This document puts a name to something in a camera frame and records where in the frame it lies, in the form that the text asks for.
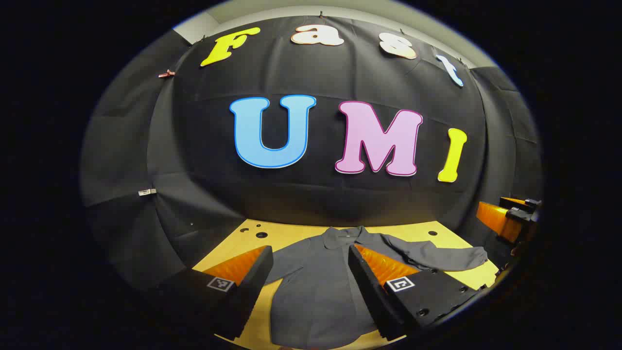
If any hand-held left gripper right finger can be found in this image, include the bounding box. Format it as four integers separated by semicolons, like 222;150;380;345
348;244;486;341

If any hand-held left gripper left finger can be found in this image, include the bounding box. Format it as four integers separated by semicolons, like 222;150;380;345
146;245;274;341

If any grey button shirt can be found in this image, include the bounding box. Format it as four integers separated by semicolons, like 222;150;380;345
265;226;488;350

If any black backdrop cloth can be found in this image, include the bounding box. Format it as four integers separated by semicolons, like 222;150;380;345
80;15;544;292

